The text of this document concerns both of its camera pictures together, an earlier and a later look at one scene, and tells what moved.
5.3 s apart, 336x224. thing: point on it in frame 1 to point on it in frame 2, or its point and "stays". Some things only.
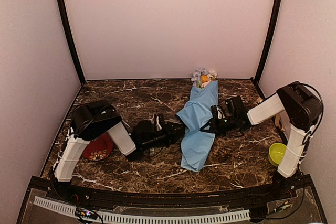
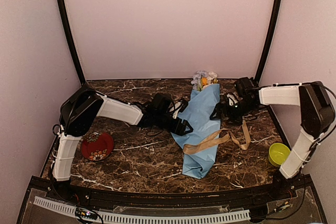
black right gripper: x=214 y=127 to x=219 y=107
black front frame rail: x=251 y=194 stays
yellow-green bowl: x=276 y=151 stays
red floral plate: x=99 y=148 stays
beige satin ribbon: x=277 y=116 to x=219 y=135
